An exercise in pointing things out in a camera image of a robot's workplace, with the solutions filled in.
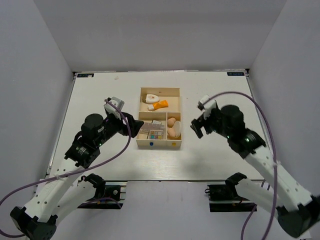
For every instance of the cream organizer tray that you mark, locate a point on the cream organizer tray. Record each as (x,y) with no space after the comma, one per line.
(160,110)

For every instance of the colourful eyeshadow palette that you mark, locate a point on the colourful eyeshadow palette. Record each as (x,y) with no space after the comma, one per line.
(156,134)

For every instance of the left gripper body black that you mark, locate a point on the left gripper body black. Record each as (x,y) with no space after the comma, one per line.
(113,125)

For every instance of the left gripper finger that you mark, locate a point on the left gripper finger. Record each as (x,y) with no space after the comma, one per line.
(127,118)
(135,126)

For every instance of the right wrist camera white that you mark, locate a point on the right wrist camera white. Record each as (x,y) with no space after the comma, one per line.
(206,104)

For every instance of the nude eyeshadow palette clear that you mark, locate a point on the nude eyeshadow palette clear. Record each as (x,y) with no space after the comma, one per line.
(149,126)

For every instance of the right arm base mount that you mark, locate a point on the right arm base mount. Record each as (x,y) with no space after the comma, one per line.
(223,197)

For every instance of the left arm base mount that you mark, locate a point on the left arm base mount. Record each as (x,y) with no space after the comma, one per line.
(113,198)

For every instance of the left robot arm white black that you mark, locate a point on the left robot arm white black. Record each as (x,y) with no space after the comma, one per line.
(37,219)

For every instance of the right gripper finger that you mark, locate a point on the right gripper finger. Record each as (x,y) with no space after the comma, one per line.
(197,123)
(197,131)

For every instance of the beige makeup sponge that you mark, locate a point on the beige makeup sponge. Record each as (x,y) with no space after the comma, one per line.
(171,133)
(170,122)

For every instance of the round white powder puff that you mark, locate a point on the round white powder puff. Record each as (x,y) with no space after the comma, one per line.
(177,127)

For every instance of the orange sunscreen tube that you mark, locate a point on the orange sunscreen tube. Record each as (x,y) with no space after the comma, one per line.
(157,105)

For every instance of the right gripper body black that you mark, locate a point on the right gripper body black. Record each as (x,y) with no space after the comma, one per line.
(213,123)

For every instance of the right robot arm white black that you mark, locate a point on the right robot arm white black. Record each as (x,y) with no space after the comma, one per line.
(295,208)

